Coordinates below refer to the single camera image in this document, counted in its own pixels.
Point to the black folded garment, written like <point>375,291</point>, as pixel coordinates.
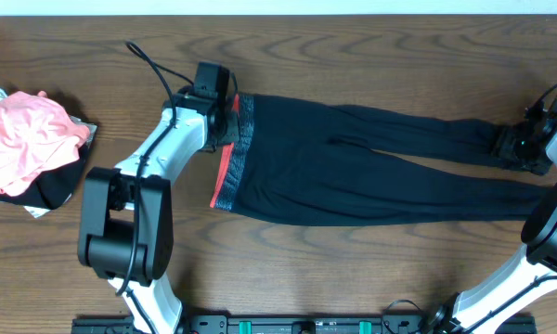
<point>52,189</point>

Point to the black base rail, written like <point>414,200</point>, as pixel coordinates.
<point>219,324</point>

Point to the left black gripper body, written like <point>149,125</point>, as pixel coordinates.
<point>227,130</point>

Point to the black leggings red waistband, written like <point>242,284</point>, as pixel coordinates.
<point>300,162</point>

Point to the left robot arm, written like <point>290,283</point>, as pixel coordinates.
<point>126,231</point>

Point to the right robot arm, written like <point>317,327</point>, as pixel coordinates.
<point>494,305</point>

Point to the pink crumpled garment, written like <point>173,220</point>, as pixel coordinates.
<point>36,135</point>

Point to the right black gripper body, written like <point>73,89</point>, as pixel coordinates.
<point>524,153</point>

